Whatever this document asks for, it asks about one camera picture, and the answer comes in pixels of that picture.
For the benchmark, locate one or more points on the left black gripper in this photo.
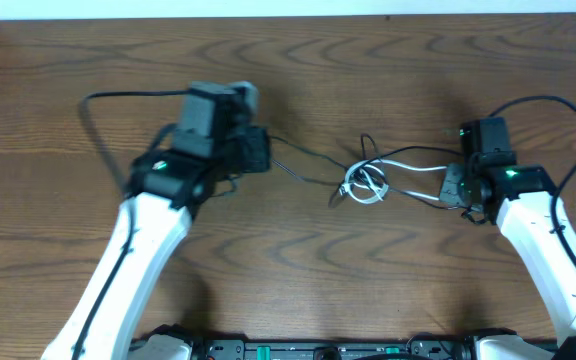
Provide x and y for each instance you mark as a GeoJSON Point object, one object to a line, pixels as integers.
{"type": "Point", "coordinates": [256, 150]}

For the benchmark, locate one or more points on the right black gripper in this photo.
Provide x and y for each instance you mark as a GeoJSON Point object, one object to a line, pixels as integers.
{"type": "Point", "coordinates": [453, 185]}

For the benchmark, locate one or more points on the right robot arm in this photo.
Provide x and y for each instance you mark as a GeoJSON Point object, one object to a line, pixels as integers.
{"type": "Point", "coordinates": [520, 200]}

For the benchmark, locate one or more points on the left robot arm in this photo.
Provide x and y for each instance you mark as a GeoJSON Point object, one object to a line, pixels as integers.
{"type": "Point", "coordinates": [213, 140]}

